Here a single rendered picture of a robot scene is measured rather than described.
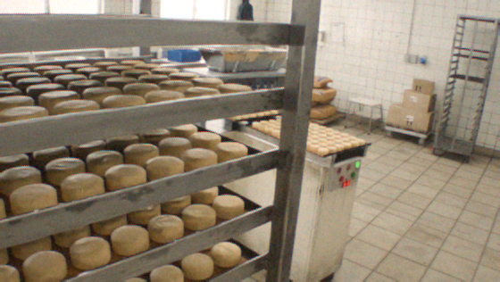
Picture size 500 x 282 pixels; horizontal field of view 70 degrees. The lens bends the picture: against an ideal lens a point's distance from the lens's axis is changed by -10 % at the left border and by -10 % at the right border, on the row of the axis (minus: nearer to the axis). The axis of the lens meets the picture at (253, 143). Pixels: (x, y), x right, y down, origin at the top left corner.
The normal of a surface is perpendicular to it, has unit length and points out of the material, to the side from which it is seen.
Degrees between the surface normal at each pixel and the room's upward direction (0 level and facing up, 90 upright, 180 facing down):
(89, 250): 0
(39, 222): 90
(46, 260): 0
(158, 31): 90
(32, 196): 0
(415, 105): 94
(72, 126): 90
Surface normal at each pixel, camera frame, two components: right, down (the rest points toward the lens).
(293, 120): -0.72, 0.17
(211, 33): 0.69, 0.27
